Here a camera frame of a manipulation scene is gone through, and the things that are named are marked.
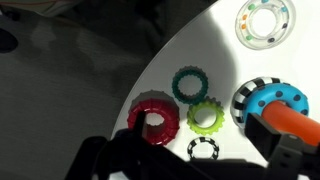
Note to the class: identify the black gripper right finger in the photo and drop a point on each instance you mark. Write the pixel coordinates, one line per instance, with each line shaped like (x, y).
(277, 148)

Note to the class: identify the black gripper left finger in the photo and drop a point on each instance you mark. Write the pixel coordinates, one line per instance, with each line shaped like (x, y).
(139, 126)

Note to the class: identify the orange post ring holder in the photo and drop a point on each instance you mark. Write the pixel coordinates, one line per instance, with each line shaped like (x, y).
(280, 104)

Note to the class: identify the white round pedestal table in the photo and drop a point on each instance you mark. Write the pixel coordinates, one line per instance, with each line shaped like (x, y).
(209, 42)

